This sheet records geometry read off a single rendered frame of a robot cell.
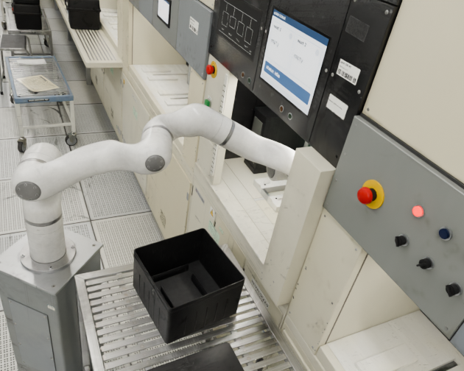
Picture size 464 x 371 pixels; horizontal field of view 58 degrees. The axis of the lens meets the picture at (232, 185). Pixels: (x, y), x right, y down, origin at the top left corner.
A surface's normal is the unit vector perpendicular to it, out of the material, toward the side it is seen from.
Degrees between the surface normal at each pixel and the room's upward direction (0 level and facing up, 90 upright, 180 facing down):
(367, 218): 90
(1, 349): 0
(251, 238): 0
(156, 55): 90
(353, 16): 90
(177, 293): 0
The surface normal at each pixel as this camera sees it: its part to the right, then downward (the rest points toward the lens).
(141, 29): 0.42, 0.57
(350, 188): -0.90, 0.13
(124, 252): 0.15, -0.81
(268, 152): -0.35, -0.21
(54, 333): -0.34, 0.50
